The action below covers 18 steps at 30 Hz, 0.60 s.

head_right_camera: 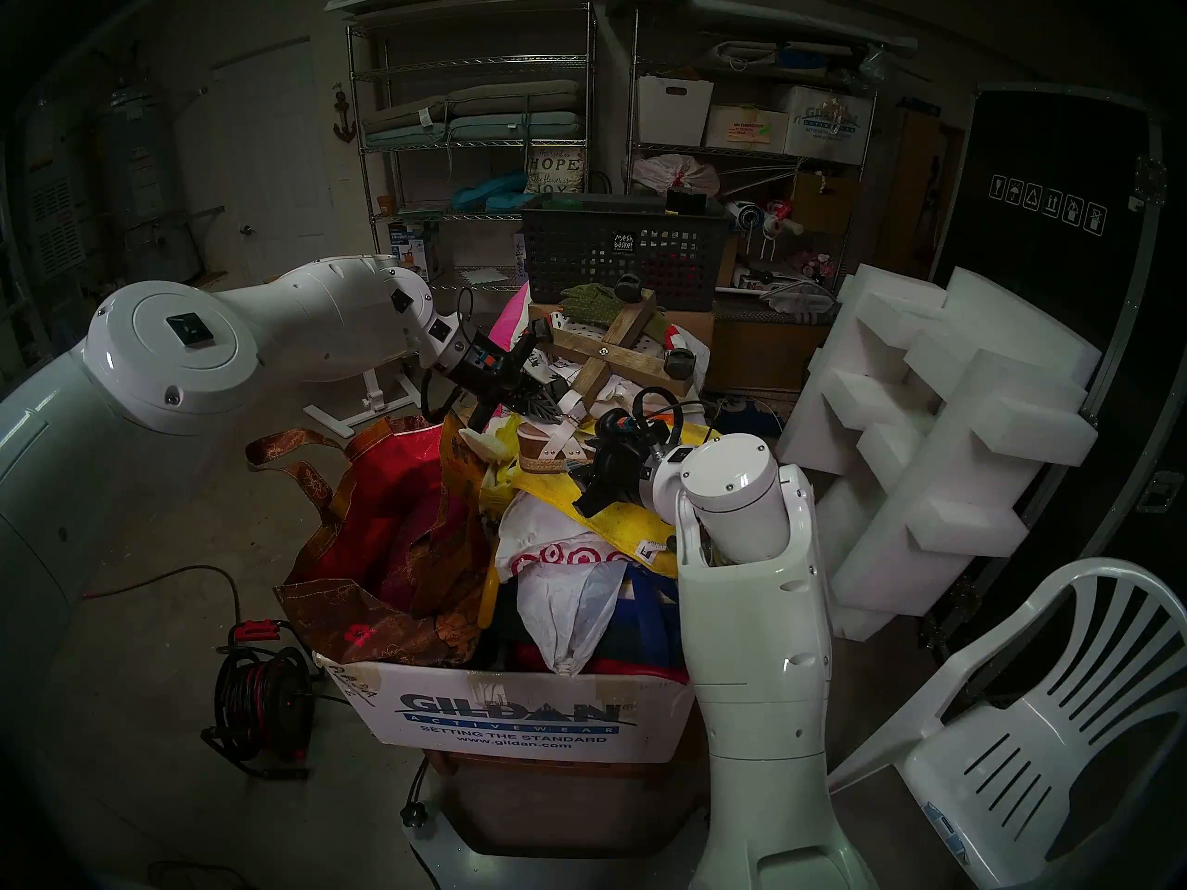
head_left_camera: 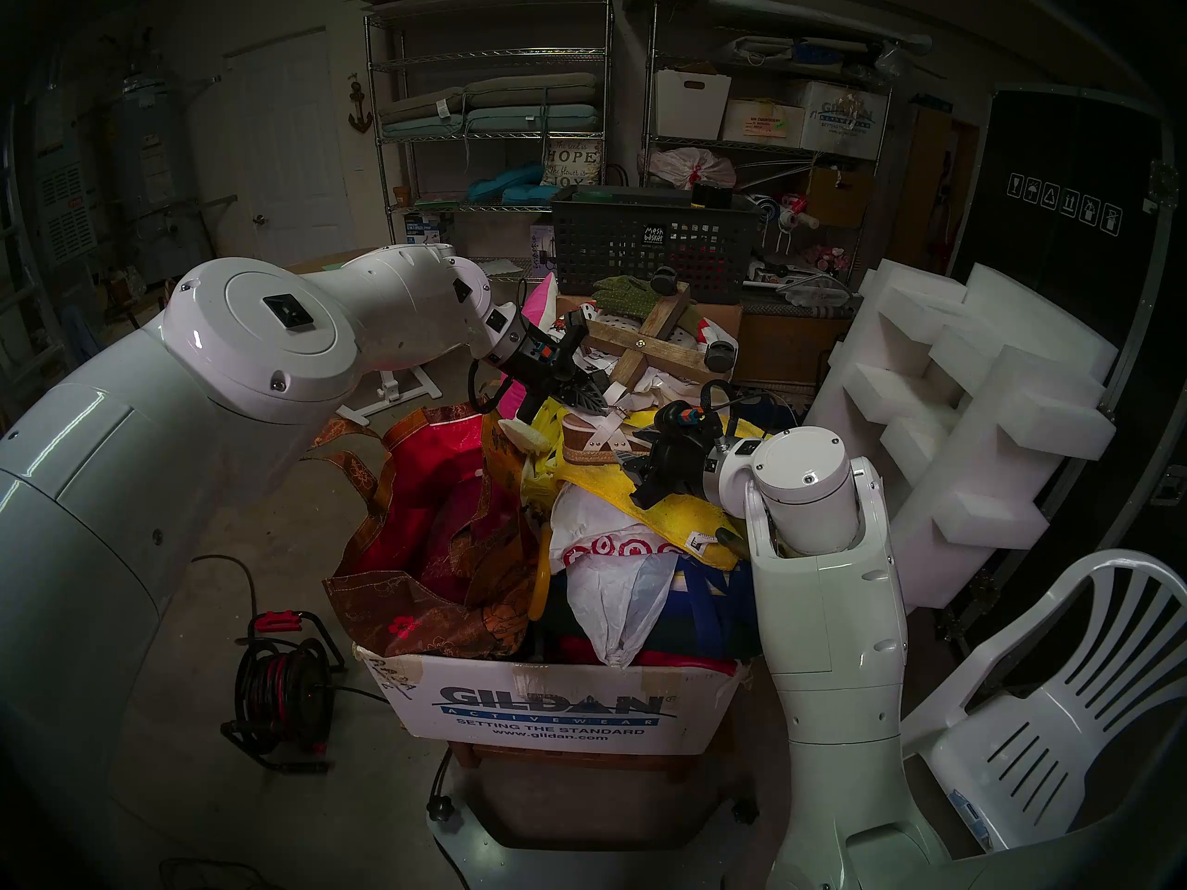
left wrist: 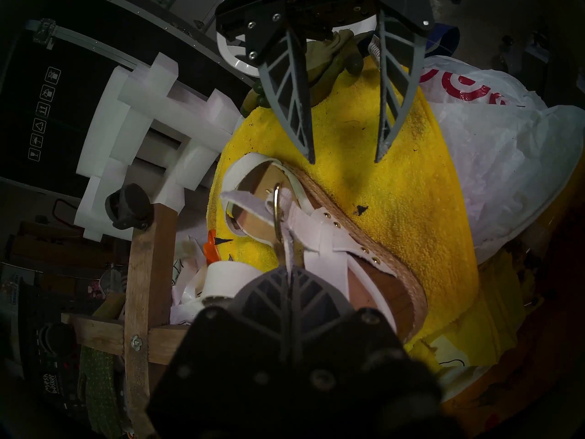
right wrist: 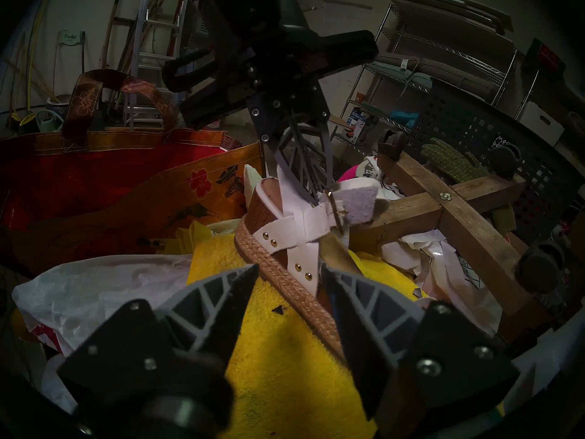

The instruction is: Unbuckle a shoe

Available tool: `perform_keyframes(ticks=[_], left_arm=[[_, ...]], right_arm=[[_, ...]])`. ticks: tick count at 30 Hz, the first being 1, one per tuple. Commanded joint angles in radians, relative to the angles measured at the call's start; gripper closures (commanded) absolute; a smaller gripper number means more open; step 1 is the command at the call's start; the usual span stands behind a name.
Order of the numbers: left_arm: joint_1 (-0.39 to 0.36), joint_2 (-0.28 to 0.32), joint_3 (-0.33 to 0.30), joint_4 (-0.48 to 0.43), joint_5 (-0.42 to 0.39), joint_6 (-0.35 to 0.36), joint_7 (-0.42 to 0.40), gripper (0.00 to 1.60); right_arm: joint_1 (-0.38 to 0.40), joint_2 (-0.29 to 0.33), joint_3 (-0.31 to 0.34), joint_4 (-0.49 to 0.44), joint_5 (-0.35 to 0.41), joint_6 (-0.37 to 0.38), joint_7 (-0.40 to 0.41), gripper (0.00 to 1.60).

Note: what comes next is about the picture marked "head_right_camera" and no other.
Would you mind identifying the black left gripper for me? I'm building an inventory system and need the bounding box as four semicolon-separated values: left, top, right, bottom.
454;330;578;430

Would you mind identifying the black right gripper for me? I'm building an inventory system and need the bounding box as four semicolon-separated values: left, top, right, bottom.
566;439;655;520

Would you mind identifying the white strap wedge sandal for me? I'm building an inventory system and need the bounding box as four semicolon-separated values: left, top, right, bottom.
515;413;604;477

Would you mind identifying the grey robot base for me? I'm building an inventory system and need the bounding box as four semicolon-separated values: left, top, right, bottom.
403;758;734;890

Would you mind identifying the yellow towel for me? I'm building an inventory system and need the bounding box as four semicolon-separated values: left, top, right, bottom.
482;415;724;579

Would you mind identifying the wooden cross caster dolly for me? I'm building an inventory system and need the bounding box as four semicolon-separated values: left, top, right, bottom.
530;274;701;407

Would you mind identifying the pink pillow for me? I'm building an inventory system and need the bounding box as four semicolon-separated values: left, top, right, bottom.
489;284;531;347

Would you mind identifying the green knit glove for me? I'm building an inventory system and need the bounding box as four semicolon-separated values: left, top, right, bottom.
559;283;670;342

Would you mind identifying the white red plastic bag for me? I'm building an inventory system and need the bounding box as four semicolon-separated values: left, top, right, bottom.
496;499;650;678

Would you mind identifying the blue fabric bag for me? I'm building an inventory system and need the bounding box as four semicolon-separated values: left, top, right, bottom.
491;564;692;671

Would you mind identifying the black mesh basket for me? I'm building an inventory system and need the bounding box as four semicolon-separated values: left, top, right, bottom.
519;193;735;312

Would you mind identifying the wood top rolling table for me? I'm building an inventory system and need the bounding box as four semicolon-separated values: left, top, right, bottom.
301;364;428;439

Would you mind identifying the blue patterned rug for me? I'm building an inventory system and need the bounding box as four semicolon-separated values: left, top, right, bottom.
702;392;789;439

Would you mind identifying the red orange tote bag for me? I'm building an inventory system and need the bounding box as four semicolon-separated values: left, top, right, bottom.
246;413;492;668

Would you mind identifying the blue white product box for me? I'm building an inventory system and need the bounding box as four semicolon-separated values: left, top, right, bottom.
388;221;444;270

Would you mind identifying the turquoise pillow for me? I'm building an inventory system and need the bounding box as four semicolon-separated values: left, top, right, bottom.
450;172;530;214

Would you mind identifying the brown wooden chest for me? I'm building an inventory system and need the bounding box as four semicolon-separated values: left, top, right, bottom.
709;318;831;393

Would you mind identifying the HOPE sign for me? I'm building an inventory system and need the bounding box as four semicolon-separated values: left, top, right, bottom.
524;146;588;196

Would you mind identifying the large Gildan cardboard box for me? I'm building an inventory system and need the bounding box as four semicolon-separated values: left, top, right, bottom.
315;652;706;766

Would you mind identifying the white pink plastic bag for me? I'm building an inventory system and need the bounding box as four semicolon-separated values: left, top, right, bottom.
640;153;722;198

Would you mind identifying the pale teal seat cushion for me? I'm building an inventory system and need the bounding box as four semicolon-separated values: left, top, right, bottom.
366;111;587;149

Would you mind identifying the olive seat cushion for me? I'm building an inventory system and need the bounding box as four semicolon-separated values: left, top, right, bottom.
360;79;585;134

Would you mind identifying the white storage bin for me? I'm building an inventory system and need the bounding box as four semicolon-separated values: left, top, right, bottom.
636;74;715;147

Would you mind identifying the white box orange label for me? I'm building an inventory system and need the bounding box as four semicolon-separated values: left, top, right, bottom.
705;105;789;154

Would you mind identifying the brown cardboard box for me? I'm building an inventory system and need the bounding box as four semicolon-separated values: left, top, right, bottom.
791;170;863;235

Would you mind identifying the white panel door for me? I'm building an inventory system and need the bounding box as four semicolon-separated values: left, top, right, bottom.
209;40;358;282

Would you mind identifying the small Gildan cardboard box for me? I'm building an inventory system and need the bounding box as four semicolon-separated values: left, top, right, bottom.
784;83;874;166

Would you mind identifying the brown wooden cabinet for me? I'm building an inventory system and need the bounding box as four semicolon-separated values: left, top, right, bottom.
876;109;965;277

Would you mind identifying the grey water heater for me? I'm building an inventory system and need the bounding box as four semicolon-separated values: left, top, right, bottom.
97;86;205;286

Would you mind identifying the white plastic chair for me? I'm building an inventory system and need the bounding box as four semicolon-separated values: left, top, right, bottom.
830;556;1187;890

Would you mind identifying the grey furnace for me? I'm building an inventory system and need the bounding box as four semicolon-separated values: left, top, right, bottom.
23;146;94;286

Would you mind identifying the black flight case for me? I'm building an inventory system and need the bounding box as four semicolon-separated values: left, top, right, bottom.
913;82;1187;704

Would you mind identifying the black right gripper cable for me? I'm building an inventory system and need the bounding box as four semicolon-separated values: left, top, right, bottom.
631;388;687;453

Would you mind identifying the chrome wire shelf rack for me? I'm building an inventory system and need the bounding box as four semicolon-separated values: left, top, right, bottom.
345;3;599;361
626;7;882;277

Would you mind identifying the white foam packing frame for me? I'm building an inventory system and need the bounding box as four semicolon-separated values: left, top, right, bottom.
774;264;1104;643

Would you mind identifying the red black cable reel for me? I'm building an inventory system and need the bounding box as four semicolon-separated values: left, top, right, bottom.
202;619;321;782

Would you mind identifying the red extension cord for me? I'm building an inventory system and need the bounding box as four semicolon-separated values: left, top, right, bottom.
83;564;244;625

